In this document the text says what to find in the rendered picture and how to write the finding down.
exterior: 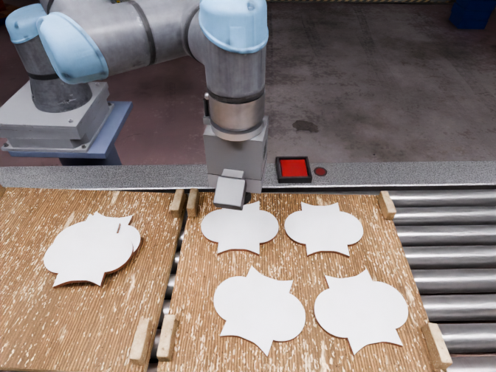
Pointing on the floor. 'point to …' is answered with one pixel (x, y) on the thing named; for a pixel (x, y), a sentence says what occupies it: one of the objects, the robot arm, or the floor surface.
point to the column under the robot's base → (104, 144)
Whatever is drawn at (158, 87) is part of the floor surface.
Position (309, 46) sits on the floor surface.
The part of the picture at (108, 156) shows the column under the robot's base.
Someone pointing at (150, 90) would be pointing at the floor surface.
